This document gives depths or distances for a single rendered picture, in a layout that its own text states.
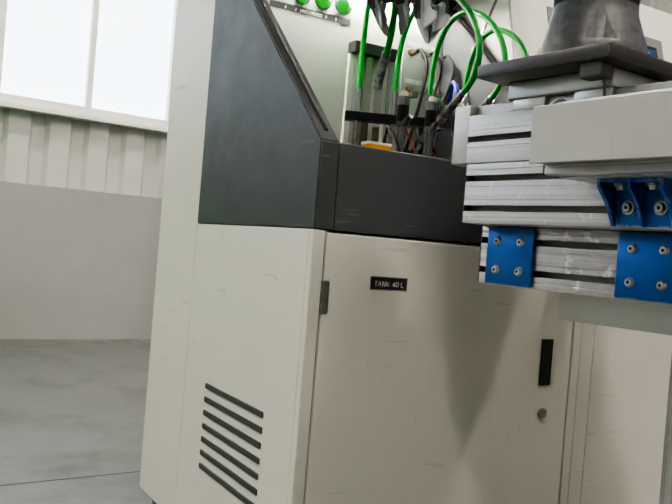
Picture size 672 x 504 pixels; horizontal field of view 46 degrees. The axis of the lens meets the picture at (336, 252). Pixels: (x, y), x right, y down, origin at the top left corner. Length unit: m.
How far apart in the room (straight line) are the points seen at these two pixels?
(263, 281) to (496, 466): 0.62
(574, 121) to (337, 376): 0.72
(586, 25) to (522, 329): 0.78
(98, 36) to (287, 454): 4.58
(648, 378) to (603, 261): 0.97
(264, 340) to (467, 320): 0.41
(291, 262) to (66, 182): 4.17
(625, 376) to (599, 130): 1.13
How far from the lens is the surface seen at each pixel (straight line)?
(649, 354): 2.05
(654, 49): 2.58
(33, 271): 5.51
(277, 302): 1.52
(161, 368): 2.13
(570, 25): 1.16
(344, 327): 1.46
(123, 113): 5.70
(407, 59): 2.22
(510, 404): 1.74
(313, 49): 2.07
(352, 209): 1.45
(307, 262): 1.43
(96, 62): 5.75
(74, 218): 5.57
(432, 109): 1.88
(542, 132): 0.98
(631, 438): 2.04
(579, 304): 1.24
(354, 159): 1.46
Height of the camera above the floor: 0.76
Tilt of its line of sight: level
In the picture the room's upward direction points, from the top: 5 degrees clockwise
